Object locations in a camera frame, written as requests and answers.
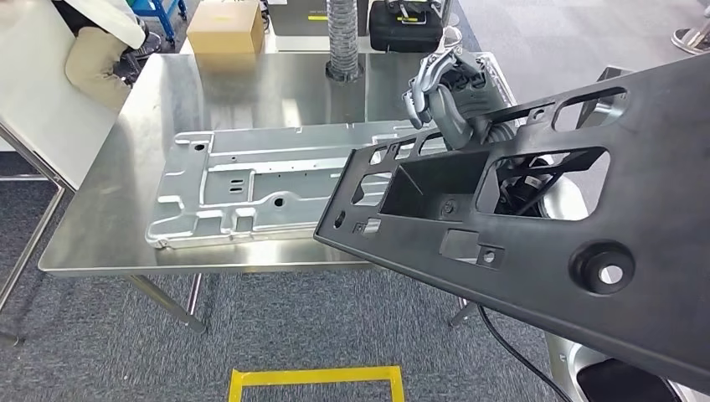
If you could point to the stamped silver sheet-metal panel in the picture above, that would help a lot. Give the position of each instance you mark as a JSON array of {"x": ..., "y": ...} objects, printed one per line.
[{"x": 249, "y": 194}]

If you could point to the chrome stanchion post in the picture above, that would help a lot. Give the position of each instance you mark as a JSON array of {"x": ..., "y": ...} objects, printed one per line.
[{"x": 452, "y": 33}]

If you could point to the black carrying case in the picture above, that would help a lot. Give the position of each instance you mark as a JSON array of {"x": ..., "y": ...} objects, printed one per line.
[{"x": 399, "y": 39}]

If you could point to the chrome stanchion base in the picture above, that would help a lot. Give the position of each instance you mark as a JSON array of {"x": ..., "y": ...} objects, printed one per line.
[{"x": 690, "y": 41}]

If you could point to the dark grey equipment case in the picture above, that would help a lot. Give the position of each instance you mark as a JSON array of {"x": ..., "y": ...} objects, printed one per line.
[{"x": 294, "y": 16}]

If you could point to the stainless steel workbench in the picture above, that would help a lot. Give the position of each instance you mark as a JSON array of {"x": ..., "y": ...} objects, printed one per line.
[{"x": 138, "y": 166}]

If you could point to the white partition board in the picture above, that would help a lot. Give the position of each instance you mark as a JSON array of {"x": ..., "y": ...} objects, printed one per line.
[{"x": 33, "y": 83}]

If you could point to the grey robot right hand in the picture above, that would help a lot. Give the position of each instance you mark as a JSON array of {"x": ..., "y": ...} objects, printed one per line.
[{"x": 449, "y": 111}]

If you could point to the steel tube frame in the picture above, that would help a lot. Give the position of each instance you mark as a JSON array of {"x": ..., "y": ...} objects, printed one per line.
[{"x": 33, "y": 238}]

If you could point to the blue metal cart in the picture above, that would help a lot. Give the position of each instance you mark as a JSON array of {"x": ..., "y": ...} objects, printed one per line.
[{"x": 161, "y": 14}]

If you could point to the brown cardboard box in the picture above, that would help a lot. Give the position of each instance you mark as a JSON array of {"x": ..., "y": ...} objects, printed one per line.
[{"x": 224, "y": 28}]

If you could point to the black chair base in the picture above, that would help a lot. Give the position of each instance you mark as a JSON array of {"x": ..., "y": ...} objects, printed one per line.
[{"x": 150, "y": 47}]

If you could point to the black plastic panel part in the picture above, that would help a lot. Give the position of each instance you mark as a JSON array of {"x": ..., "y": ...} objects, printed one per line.
[{"x": 554, "y": 261}]

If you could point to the person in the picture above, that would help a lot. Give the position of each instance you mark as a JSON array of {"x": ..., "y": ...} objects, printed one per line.
[{"x": 94, "y": 61}]

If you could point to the black device with yellow label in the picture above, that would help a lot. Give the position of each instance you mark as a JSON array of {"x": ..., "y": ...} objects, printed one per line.
[{"x": 413, "y": 11}]

